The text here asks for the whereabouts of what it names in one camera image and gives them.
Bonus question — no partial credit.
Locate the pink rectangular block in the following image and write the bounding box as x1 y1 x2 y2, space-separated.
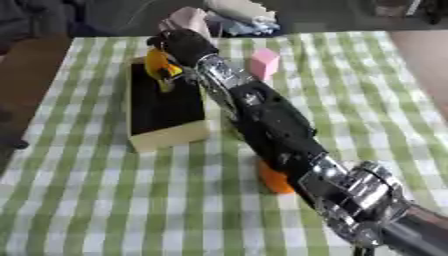
248 47 282 82

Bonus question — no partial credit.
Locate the white blue cloth bundle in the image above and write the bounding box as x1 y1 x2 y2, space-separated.
203 0 282 37

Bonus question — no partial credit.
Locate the tan cardboard box black inside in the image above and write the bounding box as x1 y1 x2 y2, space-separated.
124 56 214 154

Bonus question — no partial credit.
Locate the orange round toy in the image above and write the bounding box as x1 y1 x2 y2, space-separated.
255 159 298 195

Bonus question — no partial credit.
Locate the person's hand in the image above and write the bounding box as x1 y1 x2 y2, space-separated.
157 6 214 40

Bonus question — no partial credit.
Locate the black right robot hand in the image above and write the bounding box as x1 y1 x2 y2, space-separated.
145 28 221 93

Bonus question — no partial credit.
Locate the yellow orange toy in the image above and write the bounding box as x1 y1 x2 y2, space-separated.
143 47 186 93

